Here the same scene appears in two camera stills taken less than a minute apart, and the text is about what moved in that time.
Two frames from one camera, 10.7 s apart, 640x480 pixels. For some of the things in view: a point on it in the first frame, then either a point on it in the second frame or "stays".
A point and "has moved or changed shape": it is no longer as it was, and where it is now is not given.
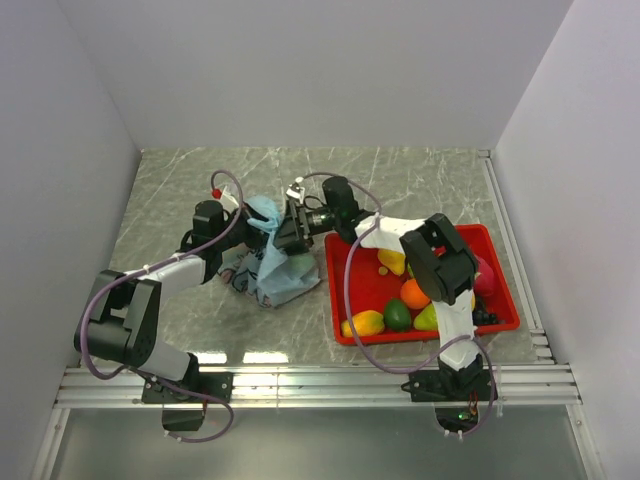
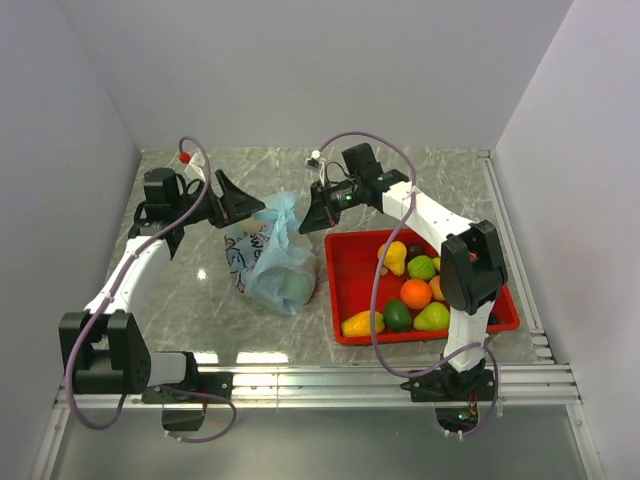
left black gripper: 258,238 to 232,205
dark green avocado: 397,315 stays
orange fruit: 413,296 stays
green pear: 427,319 stays
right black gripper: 290,238 to 321,215
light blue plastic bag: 265,274 has moved or changed shape
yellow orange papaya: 367,323 stays
